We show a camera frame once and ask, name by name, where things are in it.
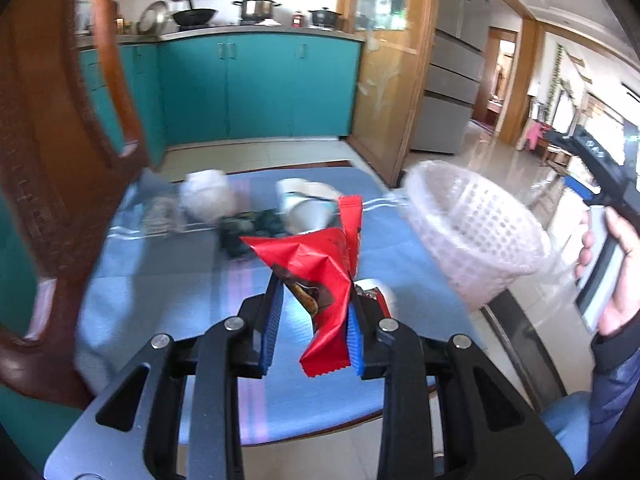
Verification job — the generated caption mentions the teal lower kitchen cabinets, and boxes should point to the teal lower kitchen cabinets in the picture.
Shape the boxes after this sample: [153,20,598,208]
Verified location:
[118,27,362,166]

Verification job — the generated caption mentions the steel pot lid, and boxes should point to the steel pot lid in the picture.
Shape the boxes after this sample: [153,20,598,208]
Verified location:
[138,0,169,36]

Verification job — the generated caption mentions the steel stock pot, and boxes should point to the steel stock pot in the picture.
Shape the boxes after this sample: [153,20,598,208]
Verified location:
[233,0,280,24]

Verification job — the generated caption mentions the red snack wrapper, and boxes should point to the red snack wrapper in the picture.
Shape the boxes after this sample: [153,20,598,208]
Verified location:
[241,195,363,377]

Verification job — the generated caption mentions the dark blue jacket forearm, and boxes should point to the dark blue jacket forearm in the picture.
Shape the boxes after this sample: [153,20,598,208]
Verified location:
[539,309,640,474]

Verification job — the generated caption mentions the blue striped seat cloth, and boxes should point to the blue striped seat cloth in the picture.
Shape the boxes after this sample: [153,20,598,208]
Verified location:
[75,167,474,444]

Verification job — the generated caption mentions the wooden chair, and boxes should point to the wooden chair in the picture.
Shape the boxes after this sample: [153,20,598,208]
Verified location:
[1,0,148,408]

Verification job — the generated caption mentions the red small jar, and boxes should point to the red small jar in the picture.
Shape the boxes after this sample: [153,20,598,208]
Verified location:
[292,12,305,28]

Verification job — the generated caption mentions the white plastic trash basket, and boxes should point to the white plastic trash basket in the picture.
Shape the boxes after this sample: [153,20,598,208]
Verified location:
[402,160,550,312]

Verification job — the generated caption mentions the person right hand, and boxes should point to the person right hand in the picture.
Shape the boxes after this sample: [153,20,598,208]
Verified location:
[598,207,639,337]

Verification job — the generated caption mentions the black casserole pot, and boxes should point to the black casserole pot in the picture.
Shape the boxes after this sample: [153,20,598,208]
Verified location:
[309,6,342,29]

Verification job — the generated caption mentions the grey refrigerator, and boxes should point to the grey refrigerator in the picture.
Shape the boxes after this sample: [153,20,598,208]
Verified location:
[410,0,490,155]

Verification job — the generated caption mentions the wooden glass sliding door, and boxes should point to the wooden glass sliding door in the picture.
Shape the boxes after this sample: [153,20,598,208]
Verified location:
[336,0,438,186]

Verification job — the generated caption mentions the black wok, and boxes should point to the black wok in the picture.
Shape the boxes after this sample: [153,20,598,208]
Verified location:
[172,9,217,28]

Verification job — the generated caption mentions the dark green wrapper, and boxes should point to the dark green wrapper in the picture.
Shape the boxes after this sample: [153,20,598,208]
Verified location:
[218,209,286,259]

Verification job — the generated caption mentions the white plastic bag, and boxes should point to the white plastic bag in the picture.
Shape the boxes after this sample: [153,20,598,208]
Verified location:
[179,169,238,224]

